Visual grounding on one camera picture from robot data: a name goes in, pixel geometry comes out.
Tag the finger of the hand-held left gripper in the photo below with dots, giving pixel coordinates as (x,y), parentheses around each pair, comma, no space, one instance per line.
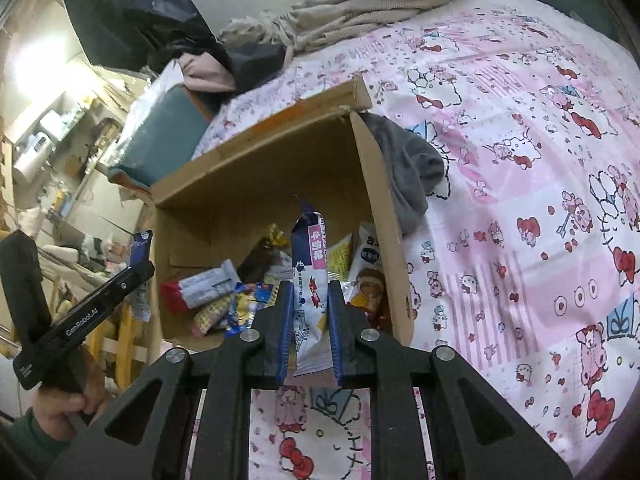
(141,247)

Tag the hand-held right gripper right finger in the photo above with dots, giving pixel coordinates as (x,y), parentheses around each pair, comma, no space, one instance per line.
(336,340)

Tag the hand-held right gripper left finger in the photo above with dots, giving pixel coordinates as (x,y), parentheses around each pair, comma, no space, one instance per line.
(285,330)

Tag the blue yellow snack bag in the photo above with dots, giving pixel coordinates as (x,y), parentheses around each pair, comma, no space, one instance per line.
(252,300)

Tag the white blue pink snack packet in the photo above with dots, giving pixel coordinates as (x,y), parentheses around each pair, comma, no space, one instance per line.
(310,280)

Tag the orange brown snack packet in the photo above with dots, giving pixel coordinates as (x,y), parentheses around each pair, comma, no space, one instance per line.
(370,290)

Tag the yellow cartoon snack packet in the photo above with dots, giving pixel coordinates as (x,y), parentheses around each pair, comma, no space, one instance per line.
(220,315)

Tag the red white snack bar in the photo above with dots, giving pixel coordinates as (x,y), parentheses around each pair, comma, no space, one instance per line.
(205,287)

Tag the dark brown snack packet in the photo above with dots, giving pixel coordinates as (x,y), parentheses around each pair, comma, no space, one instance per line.
(257,260)

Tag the yellow white snack packet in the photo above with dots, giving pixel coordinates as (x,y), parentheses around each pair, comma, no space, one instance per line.
(340,255)

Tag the white blue-print snack packet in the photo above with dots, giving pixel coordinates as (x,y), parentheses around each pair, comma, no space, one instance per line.
(367,255)

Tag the brown cardboard box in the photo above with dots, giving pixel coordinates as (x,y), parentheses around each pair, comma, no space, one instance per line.
(280,160)

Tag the person's left forearm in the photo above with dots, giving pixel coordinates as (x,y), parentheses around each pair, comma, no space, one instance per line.
(30,445)

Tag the person's left hand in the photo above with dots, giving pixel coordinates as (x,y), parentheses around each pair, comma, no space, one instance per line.
(55,405)

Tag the yellow wooden rack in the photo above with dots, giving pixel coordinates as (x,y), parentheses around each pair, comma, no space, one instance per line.
(125,350)

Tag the teal cushioned armrest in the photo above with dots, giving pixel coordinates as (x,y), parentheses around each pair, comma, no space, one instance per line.
(160,140)

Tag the white water heater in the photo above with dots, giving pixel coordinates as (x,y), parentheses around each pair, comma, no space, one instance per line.
(32,157)

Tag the grey cloth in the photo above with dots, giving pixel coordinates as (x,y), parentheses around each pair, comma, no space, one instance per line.
(410,175)

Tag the pink cloth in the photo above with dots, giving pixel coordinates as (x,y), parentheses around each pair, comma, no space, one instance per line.
(205,75)

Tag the black cloth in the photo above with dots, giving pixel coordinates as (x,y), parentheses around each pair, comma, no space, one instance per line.
(255,67)

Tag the black plastic bag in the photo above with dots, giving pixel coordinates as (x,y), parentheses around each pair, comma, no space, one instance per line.
(135,10)

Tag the pink cartoon printed bed sheet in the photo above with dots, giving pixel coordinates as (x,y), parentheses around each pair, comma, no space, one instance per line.
(500,160)

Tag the crumpled floral duvet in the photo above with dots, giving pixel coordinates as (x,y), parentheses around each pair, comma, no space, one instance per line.
(370,5)

